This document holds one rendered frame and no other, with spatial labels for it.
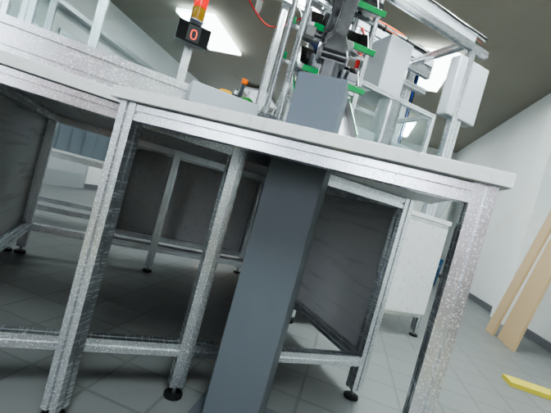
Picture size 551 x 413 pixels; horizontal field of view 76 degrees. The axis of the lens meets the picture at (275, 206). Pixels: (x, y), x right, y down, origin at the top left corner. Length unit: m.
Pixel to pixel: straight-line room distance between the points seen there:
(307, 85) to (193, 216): 2.01
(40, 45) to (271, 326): 0.96
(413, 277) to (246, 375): 1.78
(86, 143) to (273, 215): 2.36
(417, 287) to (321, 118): 1.90
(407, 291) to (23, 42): 2.40
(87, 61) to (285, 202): 0.66
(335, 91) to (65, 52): 0.73
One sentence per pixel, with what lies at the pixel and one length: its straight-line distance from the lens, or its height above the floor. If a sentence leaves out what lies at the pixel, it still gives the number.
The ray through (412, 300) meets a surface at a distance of 2.72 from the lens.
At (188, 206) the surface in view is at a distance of 2.86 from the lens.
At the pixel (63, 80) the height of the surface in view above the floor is 0.84.
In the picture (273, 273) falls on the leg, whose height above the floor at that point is 0.49.
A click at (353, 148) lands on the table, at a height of 0.84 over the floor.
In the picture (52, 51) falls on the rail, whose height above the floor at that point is 0.91.
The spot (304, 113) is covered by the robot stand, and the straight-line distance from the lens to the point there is 1.02.
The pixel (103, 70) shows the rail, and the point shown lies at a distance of 1.15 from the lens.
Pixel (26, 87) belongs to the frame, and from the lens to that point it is 1.09.
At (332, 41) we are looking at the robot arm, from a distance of 1.14.
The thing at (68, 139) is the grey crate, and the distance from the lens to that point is 3.17.
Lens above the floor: 0.69
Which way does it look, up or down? 1 degrees down
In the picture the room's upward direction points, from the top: 15 degrees clockwise
